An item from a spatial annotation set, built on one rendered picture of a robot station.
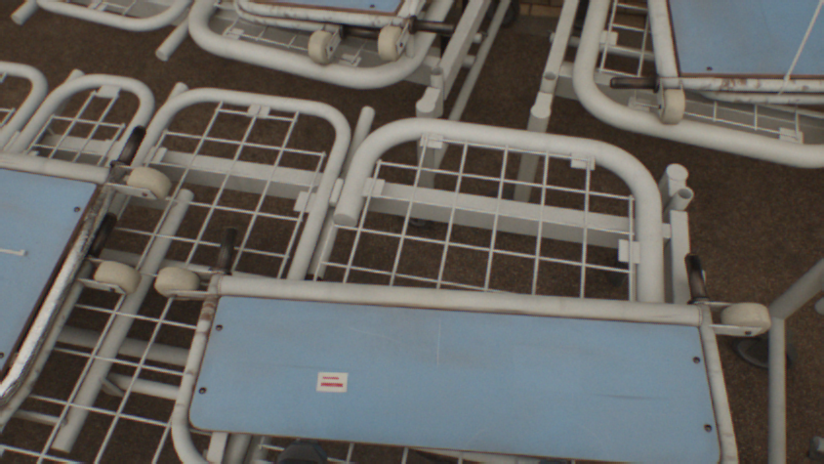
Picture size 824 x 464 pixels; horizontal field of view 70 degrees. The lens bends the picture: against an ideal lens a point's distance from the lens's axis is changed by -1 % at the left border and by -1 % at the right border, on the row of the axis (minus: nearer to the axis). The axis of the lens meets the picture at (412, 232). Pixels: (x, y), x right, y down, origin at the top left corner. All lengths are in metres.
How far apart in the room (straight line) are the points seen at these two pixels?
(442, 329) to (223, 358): 0.31
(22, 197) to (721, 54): 1.24
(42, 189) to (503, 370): 0.77
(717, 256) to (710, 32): 0.61
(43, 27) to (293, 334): 1.86
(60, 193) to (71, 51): 1.33
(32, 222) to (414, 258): 0.85
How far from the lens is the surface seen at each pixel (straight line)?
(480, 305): 0.86
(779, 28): 1.37
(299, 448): 0.73
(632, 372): 0.87
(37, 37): 2.49
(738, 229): 1.76
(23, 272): 1.04
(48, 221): 1.06
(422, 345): 0.84
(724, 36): 1.32
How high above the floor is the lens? 1.31
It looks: 57 degrees down
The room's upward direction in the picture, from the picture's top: 2 degrees counter-clockwise
